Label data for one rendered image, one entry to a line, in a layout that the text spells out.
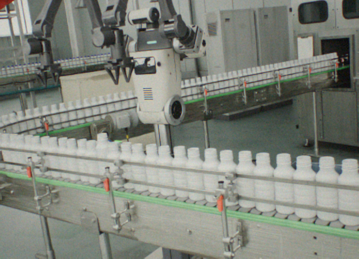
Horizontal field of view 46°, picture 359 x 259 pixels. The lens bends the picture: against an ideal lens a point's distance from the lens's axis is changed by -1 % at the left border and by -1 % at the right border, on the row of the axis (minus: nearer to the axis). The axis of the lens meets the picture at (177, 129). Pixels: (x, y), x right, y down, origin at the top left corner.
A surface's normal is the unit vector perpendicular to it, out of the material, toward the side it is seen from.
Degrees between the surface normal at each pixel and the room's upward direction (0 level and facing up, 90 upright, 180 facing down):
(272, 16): 90
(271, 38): 90
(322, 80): 90
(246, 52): 90
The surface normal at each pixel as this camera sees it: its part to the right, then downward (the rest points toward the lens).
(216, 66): -0.80, 0.22
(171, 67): 0.80, 0.04
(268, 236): -0.59, 0.24
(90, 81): 0.58, 0.11
